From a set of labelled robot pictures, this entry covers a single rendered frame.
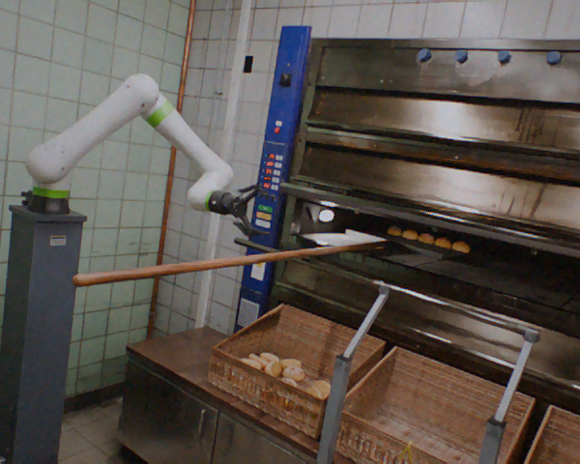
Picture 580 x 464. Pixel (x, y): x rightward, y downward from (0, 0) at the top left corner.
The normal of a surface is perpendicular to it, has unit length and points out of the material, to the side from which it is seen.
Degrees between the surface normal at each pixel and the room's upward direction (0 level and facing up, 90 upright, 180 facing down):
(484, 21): 90
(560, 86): 90
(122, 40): 90
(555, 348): 70
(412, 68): 90
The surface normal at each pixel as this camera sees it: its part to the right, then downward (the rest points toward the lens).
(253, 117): -0.59, 0.03
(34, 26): 0.79, 0.22
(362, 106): -0.50, -0.32
